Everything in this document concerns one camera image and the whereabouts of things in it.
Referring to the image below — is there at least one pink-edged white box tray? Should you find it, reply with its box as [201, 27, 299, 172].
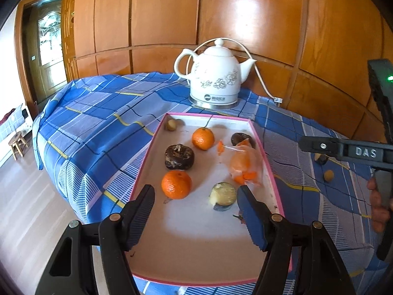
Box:
[128, 113, 266, 286]

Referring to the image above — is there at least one pale-cut sugarcane piece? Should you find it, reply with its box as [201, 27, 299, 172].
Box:
[209, 182, 237, 212]

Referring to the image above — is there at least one small wooden stool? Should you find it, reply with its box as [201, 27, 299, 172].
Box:
[9, 131, 29, 161]

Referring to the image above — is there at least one white kettle power cord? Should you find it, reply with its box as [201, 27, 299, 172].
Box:
[185, 37, 283, 104]

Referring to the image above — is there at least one small red fruit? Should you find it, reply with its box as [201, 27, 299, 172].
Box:
[233, 213, 246, 224]

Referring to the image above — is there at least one person right hand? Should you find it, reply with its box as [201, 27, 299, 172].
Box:
[367, 177, 390, 233]

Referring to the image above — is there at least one small yellow-green fruit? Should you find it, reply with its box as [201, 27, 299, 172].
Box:
[323, 170, 334, 182]

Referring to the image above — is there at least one blue plaid tablecloth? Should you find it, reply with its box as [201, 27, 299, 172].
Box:
[33, 72, 389, 294]

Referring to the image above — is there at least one small yellow round fruit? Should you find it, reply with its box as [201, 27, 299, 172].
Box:
[166, 118, 177, 131]

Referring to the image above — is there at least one white bench with cushion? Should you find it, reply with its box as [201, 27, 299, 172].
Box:
[1, 103, 33, 165]

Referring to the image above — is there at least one white ceramic electric kettle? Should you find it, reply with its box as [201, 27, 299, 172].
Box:
[174, 37, 256, 109]

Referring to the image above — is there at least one orange fruit with stem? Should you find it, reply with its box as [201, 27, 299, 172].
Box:
[191, 117, 215, 150]

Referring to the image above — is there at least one dark sugarcane piece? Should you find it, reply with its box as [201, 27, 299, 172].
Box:
[314, 153, 329, 165]

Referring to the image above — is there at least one wooden panel wardrobe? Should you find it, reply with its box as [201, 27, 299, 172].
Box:
[73, 0, 392, 141]

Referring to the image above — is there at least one wooden glass door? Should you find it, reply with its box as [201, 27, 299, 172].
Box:
[15, 0, 67, 117]

